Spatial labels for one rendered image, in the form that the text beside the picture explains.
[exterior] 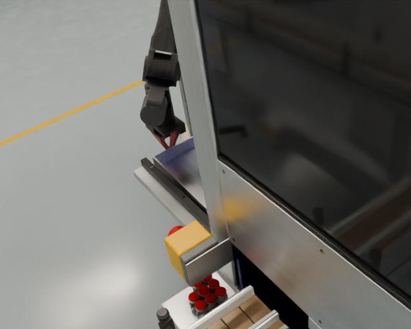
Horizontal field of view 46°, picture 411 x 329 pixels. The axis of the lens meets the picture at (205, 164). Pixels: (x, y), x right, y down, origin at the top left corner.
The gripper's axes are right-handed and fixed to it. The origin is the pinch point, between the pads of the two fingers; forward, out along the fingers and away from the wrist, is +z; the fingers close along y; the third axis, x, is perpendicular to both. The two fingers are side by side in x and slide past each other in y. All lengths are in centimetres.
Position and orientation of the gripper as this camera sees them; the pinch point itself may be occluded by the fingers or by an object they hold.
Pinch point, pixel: (169, 149)
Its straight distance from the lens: 128.5
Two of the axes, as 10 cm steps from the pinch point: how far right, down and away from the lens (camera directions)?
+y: 5.7, 4.7, -6.8
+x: 8.1, -4.5, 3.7
